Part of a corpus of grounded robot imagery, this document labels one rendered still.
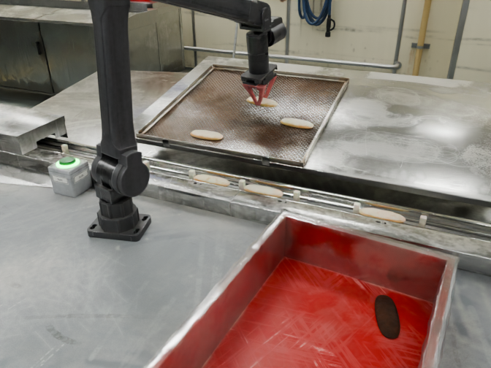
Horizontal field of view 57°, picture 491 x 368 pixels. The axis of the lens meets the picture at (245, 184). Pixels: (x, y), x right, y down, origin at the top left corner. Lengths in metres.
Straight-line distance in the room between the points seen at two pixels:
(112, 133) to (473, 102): 1.03
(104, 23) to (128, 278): 0.47
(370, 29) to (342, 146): 3.53
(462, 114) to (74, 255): 1.08
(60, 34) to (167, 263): 3.43
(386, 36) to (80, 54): 2.77
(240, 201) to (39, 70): 3.62
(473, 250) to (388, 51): 3.85
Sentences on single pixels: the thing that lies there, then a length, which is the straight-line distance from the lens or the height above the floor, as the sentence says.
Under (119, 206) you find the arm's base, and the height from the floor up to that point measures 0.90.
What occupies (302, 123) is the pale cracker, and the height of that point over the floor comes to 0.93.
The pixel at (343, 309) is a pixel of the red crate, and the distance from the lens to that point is 0.83.
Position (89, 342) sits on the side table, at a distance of 0.81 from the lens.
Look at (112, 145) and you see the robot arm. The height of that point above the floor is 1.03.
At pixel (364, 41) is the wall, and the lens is 4.73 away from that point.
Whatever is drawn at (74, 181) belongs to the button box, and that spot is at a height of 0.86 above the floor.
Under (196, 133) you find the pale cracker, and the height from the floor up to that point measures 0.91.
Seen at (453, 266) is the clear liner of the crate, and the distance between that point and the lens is 0.81.
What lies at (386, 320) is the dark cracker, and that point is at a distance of 0.81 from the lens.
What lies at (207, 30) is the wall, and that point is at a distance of 5.29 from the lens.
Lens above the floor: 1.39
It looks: 29 degrees down
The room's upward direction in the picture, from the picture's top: straight up
